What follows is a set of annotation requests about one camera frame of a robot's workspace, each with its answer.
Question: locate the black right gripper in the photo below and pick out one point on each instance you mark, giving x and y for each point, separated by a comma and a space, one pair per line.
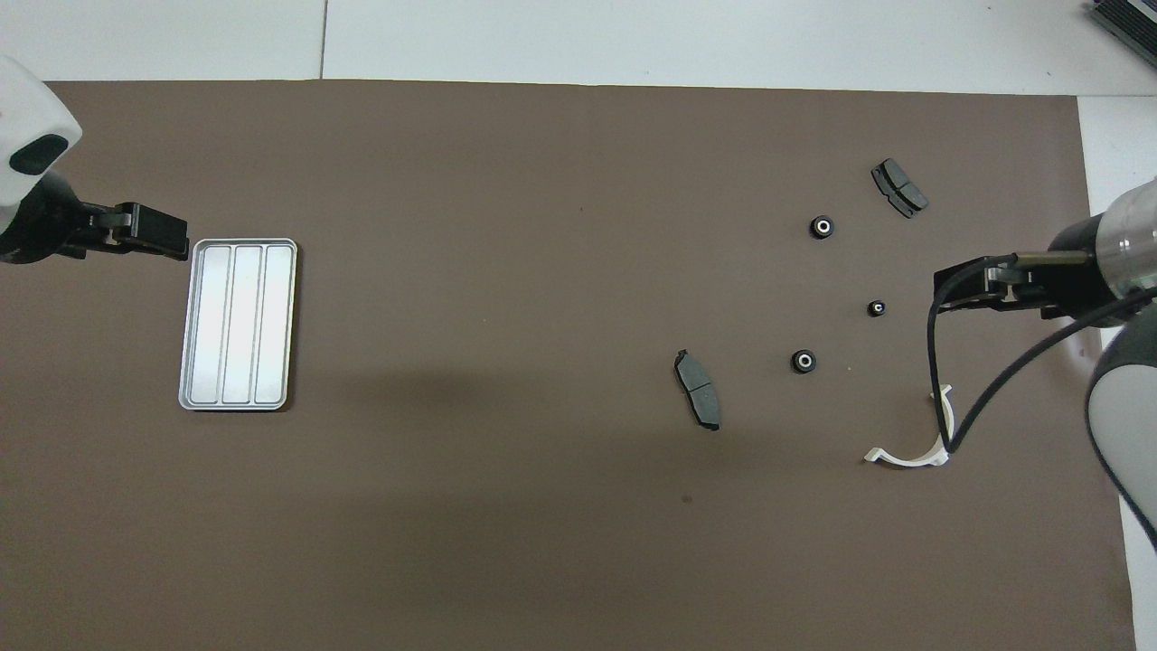
1071, 280

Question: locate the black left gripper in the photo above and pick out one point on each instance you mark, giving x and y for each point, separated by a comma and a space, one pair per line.
45, 226

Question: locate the small black bearing gear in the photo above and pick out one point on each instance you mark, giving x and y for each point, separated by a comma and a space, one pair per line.
876, 308

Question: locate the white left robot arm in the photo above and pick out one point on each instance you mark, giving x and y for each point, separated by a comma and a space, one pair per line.
32, 108

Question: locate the silver metal tray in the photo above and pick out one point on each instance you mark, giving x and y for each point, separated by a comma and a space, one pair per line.
237, 325

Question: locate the short dark grey brake pad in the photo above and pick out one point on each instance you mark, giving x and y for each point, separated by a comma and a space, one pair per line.
899, 187

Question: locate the long dark grey brake pad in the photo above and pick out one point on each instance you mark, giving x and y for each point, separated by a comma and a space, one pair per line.
698, 389

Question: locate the dark grey ribbed device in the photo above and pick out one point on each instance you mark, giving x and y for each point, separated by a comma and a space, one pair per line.
1130, 23

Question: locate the brown paper table mat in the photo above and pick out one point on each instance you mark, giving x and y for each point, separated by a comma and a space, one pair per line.
506, 362

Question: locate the white curved plastic bracket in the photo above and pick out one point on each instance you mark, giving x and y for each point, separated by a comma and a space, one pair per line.
904, 461

